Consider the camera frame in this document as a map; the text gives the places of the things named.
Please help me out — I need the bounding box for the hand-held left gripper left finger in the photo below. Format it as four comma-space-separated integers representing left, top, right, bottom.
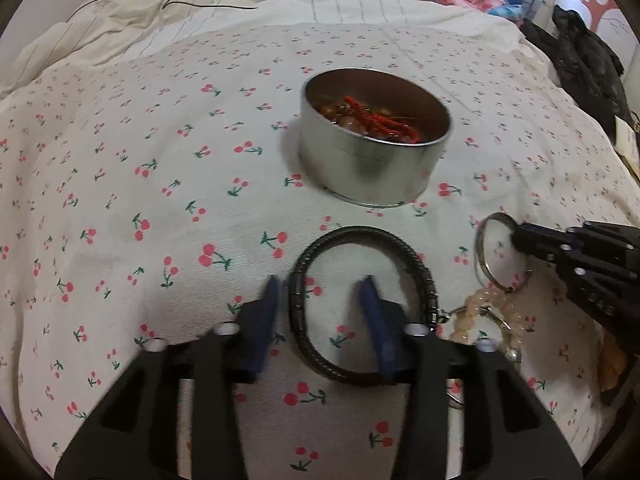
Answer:
54, 275, 281, 480

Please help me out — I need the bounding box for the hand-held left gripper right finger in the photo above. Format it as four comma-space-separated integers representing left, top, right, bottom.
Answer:
354, 276, 583, 480

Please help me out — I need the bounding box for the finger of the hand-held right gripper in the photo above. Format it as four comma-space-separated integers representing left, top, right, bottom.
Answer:
520, 250, 640, 341
512, 221, 640, 257

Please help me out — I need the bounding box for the silver ring bangle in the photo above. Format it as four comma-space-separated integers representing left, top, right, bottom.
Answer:
474, 212, 533, 293

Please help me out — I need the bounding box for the pink bead bracelet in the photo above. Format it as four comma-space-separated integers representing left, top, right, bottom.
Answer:
450, 282, 536, 346

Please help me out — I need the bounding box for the thin silver charm bracelet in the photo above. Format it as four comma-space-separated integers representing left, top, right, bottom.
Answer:
445, 305, 523, 366

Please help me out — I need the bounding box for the black braided bracelet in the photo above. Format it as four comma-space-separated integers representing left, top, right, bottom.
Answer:
288, 226, 440, 387

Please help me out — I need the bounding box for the round metal tin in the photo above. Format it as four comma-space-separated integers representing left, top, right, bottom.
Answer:
298, 67, 452, 207

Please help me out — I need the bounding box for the red string bracelet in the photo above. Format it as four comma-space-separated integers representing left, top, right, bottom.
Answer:
342, 95, 421, 143

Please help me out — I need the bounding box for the amber bead bracelet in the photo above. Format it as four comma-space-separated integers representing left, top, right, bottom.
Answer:
320, 101, 401, 136

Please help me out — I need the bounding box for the beige paper item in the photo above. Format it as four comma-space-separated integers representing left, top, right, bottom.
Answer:
612, 115, 640, 181

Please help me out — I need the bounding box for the cherry print bedsheet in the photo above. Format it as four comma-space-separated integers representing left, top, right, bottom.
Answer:
0, 22, 640, 480

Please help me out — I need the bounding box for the black jacket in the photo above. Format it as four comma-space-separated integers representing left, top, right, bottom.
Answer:
520, 5, 636, 133

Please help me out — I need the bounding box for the white striped duvet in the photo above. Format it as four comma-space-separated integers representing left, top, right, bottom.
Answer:
0, 0, 526, 101

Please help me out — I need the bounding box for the tree wall sticker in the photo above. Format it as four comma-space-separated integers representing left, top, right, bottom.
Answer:
575, 0, 626, 36

